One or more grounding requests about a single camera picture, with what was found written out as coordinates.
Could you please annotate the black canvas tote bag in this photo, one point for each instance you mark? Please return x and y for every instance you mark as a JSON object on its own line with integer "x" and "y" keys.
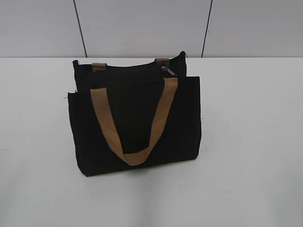
{"x": 133, "y": 94}

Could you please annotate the metal zipper pull with ring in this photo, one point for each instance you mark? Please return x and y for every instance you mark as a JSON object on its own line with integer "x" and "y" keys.
{"x": 164, "y": 68}

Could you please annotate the tan rear bag handle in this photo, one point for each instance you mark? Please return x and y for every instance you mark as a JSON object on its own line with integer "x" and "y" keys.
{"x": 104, "y": 66}

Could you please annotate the tan bag handle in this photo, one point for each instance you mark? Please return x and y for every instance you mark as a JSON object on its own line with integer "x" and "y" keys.
{"x": 104, "y": 116}
{"x": 104, "y": 66}

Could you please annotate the tan front bag handle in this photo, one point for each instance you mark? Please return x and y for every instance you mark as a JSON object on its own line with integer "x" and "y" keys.
{"x": 104, "y": 116}

